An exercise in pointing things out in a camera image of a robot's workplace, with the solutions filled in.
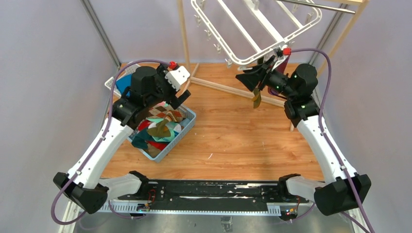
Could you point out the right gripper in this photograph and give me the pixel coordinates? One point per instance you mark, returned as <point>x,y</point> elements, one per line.
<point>250,77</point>

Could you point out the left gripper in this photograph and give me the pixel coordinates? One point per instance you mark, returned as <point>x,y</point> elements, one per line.
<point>177,102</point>

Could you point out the argyle patterned sock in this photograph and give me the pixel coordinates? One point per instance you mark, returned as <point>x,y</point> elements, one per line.
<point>167,113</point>

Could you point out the olive striped sock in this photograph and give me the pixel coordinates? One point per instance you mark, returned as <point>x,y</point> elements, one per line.
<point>257,98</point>
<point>160,128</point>

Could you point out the beige sock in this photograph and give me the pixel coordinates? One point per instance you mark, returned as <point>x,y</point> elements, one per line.
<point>147,124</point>

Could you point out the white clip sock hanger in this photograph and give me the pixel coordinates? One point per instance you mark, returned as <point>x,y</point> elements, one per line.
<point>246,30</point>

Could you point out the dark green sock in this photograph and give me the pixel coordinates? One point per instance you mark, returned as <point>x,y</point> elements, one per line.
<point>141,140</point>

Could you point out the teal and white sock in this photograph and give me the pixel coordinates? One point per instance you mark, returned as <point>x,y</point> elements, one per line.
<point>174,128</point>

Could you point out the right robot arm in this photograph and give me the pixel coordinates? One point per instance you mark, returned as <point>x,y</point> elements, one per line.
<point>343,187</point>

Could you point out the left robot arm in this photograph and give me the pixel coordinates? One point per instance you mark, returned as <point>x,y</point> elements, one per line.
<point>148,87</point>

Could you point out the light blue plastic basket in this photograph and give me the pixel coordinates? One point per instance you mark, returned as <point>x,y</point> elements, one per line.
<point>187,124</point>

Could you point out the wooden drying rack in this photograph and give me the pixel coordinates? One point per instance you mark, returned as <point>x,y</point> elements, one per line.
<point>338,38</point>

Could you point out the maroon striped sock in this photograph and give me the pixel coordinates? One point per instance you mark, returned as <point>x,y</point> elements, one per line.
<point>281,68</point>

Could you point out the blue cloth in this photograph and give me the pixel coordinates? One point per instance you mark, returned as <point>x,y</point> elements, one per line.
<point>123,82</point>

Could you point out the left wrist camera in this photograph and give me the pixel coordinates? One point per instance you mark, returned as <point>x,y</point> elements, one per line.
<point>176,78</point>

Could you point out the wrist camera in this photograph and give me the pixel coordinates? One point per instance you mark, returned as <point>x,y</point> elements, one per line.
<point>176,78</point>
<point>280,55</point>

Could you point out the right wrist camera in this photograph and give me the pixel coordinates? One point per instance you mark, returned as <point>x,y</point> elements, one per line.
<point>280,55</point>

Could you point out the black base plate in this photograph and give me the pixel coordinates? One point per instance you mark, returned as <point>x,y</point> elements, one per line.
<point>212,197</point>

